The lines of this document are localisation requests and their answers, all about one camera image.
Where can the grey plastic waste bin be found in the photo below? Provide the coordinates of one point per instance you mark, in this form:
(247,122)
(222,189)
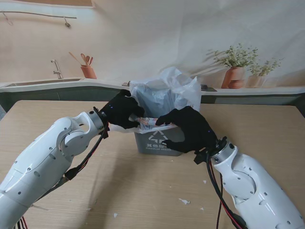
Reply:
(147,140)

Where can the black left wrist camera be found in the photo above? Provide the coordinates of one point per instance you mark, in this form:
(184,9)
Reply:
(105,133)

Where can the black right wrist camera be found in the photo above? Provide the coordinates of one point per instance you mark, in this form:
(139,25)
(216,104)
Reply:
(200,157)

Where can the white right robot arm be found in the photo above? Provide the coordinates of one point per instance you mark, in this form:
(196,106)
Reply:
(252,181)

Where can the large white paper scrap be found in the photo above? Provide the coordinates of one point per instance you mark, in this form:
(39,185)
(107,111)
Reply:
(184,201)

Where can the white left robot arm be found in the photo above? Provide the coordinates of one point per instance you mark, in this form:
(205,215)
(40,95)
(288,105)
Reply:
(43,157)

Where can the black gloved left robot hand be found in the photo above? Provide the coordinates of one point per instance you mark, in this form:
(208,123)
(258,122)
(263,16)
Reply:
(121,109)

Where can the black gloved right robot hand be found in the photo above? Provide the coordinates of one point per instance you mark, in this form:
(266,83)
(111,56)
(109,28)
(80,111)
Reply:
(195,128)

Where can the printed kitchen backdrop cloth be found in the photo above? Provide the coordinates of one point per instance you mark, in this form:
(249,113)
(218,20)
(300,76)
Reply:
(152,35)

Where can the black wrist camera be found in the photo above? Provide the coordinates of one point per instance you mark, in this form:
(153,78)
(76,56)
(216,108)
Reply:
(105,133)
(200,157)

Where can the printed white plastic garbage bag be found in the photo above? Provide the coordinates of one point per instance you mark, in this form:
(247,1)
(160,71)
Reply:
(183,86)

